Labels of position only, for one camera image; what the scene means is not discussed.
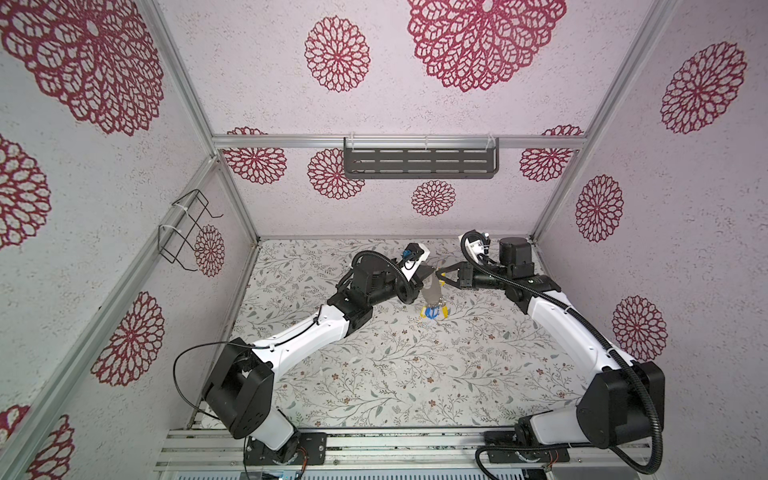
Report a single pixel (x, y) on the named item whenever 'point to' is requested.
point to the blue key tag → (432, 312)
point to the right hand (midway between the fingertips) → (439, 271)
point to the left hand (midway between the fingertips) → (428, 270)
